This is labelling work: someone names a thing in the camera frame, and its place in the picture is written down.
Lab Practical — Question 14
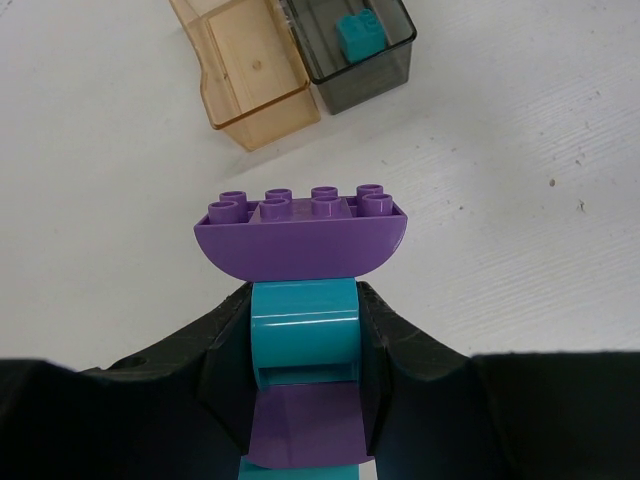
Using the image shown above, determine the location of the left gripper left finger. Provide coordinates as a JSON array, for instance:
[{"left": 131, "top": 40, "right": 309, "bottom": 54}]
[{"left": 1, "top": 284, "right": 253, "bottom": 479}]

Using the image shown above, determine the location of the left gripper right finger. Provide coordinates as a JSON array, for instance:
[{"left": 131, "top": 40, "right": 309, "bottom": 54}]
[{"left": 358, "top": 282, "right": 639, "bottom": 479}]

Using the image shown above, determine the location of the purple round lego brick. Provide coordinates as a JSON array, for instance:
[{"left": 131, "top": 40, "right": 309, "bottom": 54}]
[{"left": 246, "top": 382, "right": 371, "bottom": 469}]

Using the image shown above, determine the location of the teal rounded lego brick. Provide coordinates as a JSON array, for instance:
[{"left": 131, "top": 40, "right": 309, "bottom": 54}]
[{"left": 250, "top": 278, "right": 361, "bottom": 390}]

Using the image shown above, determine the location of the purple curved boat lego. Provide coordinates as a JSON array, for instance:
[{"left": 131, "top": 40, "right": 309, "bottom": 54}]
[{"left": 194, "top": 184, "right": 408, "bottom": 283}]

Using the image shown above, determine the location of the teal long lego brick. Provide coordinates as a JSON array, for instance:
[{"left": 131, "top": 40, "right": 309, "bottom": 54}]
[{"left": 238, "top": 460, "right": 360, "bottom": 480}]

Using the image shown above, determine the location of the amber transparent container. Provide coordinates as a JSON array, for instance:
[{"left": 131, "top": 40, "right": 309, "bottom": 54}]
[{"left": 170, "top": 0, "right": 321, "bottom": 151}]

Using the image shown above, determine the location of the grey transparent container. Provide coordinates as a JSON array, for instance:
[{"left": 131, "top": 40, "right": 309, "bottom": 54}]
[{"left": 281, "top": 1, "right": 417, "bottom": 115}]

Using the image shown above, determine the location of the small teal lego brick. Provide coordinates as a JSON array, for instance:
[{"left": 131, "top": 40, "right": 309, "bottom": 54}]
[{"left": 336, "top": 8, "right": 387, "bottom": 64}]

